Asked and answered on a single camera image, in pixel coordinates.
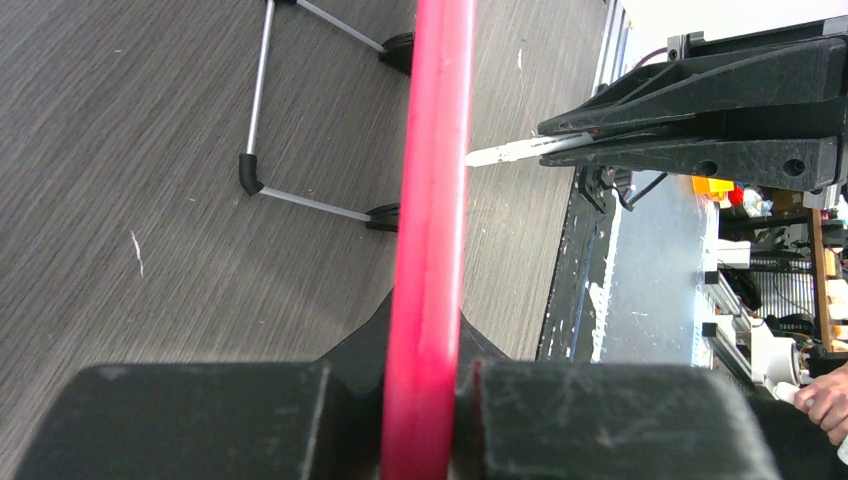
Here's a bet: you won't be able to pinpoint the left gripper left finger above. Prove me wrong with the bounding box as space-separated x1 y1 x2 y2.
16 300 391 479

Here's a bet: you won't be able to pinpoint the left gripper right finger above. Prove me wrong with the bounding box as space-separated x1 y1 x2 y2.
453 321 780 479

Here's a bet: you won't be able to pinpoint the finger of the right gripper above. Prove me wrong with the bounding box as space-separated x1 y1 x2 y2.
538 36 847 136
539 137 842 191

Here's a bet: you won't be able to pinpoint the whiteboard with pink frame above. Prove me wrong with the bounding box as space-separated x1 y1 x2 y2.
380 1 475 479

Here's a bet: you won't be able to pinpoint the black white marker pen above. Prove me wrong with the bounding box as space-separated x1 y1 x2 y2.
465 132 593 168

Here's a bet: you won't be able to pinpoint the person's hand at edge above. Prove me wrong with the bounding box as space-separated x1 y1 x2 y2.
793 365 847 446

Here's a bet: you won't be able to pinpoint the red toy pieces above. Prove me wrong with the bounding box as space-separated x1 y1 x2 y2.
726 185 745 206

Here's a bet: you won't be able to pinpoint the yellow toy block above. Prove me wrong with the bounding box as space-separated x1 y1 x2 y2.
692 176 735 202

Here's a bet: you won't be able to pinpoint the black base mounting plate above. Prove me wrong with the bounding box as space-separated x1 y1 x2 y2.
535 167 620 362

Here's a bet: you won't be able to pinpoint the aluminium frame rail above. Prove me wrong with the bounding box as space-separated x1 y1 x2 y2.
592 0 629 93

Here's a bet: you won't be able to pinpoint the black wire whiteboard stand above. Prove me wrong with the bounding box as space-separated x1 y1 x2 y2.
237 1 415 232

